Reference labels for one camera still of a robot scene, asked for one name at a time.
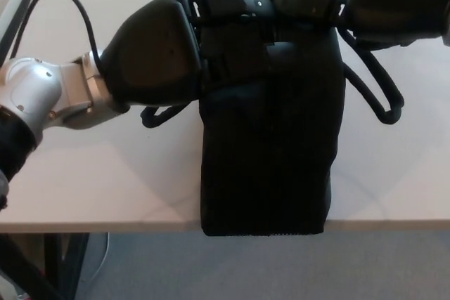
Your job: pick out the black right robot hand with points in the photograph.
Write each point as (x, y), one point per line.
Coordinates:
(386, 5)

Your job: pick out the black fabric lunch bag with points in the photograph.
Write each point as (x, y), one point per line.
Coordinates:
(267, 145)

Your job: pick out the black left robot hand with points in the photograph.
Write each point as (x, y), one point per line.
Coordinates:
(151, 54)

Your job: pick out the black desk frame leg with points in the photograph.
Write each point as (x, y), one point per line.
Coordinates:
(75, 261)

